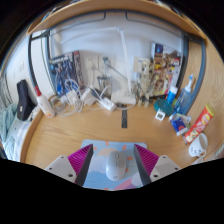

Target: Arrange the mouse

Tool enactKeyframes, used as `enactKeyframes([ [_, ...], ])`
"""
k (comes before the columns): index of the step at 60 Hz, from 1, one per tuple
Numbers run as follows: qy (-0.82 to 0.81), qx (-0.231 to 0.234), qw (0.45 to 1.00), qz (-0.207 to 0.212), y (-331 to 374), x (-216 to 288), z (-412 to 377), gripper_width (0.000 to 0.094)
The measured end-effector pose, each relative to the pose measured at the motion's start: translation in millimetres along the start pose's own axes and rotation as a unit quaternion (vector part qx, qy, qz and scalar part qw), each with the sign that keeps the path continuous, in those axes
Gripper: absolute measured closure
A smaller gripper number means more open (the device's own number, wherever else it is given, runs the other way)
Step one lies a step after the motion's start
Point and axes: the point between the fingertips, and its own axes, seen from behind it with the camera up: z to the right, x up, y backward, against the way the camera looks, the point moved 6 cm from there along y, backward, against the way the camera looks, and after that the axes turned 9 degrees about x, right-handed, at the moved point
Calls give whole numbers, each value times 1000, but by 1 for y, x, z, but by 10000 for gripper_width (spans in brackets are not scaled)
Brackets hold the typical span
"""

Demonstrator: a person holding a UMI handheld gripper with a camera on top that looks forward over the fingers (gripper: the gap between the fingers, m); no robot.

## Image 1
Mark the white charger block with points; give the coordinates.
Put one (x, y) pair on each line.
(71, 96)
(88, 97)

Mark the blue tissue pack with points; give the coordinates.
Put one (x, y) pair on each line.
(179, 125)

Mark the grey computer mouse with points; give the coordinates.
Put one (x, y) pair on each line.
(115, 165)

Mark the blue and white tube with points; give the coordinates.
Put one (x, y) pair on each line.
(171, 96)

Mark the black pouch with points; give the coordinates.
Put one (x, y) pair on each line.
(25, 100)

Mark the white mug with black lettering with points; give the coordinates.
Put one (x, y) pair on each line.
(198, 145)

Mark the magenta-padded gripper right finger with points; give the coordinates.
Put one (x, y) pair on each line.
(163, 166)

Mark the red and orange chips can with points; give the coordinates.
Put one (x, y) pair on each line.
(199, 123)

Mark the colourful model kit box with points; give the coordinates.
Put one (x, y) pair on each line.
(171, 60)

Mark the clear glass cup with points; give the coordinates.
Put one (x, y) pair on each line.
(104, 85)

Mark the small white square clock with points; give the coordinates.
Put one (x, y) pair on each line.
(160, 115)

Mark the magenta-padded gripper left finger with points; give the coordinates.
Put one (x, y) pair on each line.
(63, 166)

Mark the teal round tin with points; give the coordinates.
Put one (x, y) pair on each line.
(163, 106)

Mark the white power strip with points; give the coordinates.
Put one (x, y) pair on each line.
(107, 104)

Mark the white bottle with red cap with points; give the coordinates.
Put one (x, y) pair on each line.
(45, 106)

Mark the blue model kit box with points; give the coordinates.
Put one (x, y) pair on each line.
(61, 71)

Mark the tan robot model figure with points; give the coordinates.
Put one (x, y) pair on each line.
(146, 83)

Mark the teal cloth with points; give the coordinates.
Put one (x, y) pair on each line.
(7, 121)

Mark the light blue cloud mouse pad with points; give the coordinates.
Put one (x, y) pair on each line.
(100, 163)

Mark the blue spray bottle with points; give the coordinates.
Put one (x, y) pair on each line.
(183, 100)

